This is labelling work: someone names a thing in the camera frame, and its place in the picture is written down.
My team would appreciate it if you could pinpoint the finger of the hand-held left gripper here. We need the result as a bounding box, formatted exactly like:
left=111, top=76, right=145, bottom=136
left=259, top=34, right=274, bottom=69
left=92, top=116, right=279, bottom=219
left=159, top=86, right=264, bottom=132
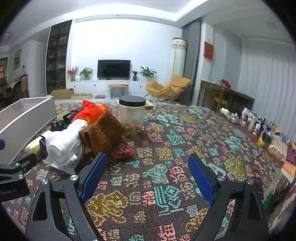
left=0, top=153, right=38, bottom=184

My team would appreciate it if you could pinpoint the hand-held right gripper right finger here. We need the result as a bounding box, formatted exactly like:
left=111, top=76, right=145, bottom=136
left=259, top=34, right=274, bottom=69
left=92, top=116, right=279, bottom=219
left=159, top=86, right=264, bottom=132
left=187, top=153, right=270, bottom=241

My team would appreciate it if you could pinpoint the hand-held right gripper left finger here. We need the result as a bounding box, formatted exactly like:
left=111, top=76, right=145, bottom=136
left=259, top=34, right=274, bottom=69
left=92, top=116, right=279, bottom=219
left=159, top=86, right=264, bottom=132
left=25, top=152, right=109, bottom=241

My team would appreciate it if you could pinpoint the cream and black fuzzy scarf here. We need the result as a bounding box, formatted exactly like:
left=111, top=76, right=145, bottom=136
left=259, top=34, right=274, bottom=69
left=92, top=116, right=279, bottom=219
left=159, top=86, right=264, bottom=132
left=25, top=136, right=49, bottom=160

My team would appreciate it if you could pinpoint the grey storage bin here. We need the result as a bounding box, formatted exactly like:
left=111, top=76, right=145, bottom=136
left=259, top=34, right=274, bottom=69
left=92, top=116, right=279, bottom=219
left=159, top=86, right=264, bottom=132
left=0, top=97, right=56, bottom=164

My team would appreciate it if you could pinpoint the red patterned pouch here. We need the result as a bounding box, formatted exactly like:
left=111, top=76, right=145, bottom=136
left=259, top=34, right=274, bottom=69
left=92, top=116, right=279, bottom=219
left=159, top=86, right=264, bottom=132
left=109, top=137, right=136, bottom=163

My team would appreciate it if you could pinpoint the brown knitted cloth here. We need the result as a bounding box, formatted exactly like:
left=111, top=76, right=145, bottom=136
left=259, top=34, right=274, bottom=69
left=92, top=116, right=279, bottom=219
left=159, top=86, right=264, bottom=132
left=79, top=112, right=126, bottom=156

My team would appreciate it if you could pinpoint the white cloth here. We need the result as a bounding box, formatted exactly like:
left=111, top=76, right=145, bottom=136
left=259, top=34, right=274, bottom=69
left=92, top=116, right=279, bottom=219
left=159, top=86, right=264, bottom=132
left=44, top=119, right=89, bottom=173

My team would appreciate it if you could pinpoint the patterned woven tablecloth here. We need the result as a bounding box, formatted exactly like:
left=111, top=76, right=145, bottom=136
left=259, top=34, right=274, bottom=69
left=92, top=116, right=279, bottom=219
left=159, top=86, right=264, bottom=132
left=0, top=100, right=296, bottom=241

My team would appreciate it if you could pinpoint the red and orange plush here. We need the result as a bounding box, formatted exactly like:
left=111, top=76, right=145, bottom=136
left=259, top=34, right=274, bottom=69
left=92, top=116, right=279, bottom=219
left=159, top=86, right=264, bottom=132
left=71, top=100, right=111, bottom=126

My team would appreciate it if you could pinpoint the clear jar with black lid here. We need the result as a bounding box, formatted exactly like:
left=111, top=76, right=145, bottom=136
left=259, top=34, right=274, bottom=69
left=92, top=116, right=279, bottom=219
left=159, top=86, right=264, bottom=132
left=117, top=95, right=147, bottom=138

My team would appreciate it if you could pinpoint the row of small bottles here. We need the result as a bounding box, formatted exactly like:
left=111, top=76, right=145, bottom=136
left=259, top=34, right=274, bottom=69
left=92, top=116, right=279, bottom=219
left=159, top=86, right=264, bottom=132
left=240, top=108, right=296, bottom=167

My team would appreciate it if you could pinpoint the round beige floor cushion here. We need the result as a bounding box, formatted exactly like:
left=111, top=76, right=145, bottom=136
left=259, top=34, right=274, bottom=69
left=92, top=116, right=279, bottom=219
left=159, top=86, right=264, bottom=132
left=70, top=92, right=93, bottom=100

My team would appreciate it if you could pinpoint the wooden dining table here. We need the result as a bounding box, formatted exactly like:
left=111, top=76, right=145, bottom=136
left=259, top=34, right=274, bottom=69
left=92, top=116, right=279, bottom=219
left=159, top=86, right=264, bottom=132
left=0, top=74, right=29, bottom=102

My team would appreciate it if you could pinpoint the dark wooden sideboard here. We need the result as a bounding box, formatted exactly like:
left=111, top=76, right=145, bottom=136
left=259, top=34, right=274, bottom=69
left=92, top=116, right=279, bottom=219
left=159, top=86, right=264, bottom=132
left=200, top=80, right=255, bottom=113

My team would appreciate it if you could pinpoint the cardboard box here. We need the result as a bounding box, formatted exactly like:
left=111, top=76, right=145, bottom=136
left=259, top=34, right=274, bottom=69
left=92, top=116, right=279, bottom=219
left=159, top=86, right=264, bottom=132
left=51, top=88, right=75, bottom=100

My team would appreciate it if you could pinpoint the white television cabinet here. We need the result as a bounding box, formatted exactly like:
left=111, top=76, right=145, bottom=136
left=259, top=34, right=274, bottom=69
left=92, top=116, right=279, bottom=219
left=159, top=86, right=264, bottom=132
left=67, top=80, right=151, bottom=98

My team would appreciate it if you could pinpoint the small wooden bench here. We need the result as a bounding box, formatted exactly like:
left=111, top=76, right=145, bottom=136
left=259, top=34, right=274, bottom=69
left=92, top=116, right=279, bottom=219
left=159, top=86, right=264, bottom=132
left=108, top=83, right=129, bottom=99

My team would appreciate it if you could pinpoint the bushy green potted plant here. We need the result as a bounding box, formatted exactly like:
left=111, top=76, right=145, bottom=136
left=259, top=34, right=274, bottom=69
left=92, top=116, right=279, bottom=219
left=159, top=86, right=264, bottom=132
left=79, top=67, right=93, bottom=80

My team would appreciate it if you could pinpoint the red flower vase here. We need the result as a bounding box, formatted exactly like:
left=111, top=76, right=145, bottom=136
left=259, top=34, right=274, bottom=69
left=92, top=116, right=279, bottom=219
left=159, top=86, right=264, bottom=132
left=68, top=67, right=79, bottom=81

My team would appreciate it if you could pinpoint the flat screen television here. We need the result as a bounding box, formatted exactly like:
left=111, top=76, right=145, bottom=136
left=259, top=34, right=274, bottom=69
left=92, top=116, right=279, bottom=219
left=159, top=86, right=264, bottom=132
left=97, top=60, right=131, bottom=80

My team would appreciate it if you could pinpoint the white sheer curtain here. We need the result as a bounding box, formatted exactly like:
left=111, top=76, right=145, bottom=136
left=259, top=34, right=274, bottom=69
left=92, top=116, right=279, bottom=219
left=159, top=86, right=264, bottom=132
left=238, top=46, right=296, bottom=130

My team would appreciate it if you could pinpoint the grey curtain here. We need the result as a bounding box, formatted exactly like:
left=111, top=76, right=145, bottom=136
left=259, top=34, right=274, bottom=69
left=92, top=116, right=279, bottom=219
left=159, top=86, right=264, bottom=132
left=181, top=20, right=201, bottom=105

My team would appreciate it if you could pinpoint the long-leaf green potted plant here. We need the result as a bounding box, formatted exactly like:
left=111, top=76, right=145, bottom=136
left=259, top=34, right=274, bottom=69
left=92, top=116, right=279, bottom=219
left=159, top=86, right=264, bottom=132
left=140, top=67, right=157, bottom=78

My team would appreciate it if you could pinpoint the dark glass display cabinet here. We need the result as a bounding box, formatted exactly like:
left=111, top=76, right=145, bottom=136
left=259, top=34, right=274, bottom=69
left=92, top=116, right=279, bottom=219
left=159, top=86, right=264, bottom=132
left=46, top=20, right=73, bottom=95

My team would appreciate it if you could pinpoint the white standing air conditioner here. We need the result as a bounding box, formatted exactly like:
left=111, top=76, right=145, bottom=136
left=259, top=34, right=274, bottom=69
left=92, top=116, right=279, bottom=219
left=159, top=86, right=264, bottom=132
left=171, top=37, right=188, bottom=78

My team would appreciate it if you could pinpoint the red wall calendar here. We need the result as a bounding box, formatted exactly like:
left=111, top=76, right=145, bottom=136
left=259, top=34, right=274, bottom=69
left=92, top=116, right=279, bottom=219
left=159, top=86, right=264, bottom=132
left=203, top=42, right=214, bottom=60

